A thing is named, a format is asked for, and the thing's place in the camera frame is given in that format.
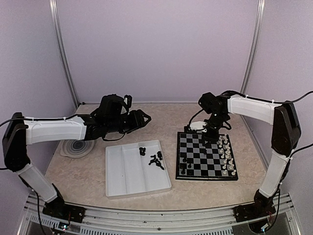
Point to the right aluminium frame post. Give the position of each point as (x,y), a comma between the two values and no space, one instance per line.
(254,45)

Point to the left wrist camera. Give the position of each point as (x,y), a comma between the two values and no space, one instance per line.
(128,100)

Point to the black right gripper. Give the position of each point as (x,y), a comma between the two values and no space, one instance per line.
(213,138)

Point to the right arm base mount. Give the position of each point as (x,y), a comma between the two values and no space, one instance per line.
(252,211)

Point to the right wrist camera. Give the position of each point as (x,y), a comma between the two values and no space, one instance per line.
(198,126)

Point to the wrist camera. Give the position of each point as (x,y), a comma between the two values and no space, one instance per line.
(198,126)
(128,100)

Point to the left aluminium frame post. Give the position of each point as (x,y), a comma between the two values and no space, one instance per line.
(61,47)

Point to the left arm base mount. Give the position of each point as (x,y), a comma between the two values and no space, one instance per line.
(66,212)

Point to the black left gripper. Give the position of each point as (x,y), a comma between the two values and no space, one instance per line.
(138,121)

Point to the pile of black chess pieces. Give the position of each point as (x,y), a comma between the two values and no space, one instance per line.
(156,159)

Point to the front aluminium rail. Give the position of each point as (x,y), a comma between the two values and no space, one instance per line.
(213,221)

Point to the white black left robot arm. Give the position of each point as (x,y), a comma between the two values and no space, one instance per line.
(24,131)

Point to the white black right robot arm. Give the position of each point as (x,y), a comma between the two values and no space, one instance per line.
(282,116)

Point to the black white chess board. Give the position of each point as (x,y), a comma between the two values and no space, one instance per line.
(204,167)

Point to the aluminium frame post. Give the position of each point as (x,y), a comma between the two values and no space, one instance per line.
(61,47)
(254,45)

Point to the white plastic tray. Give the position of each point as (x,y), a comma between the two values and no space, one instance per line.
(129,175)

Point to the clear plastic lid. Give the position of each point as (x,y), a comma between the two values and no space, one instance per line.
(76,149)

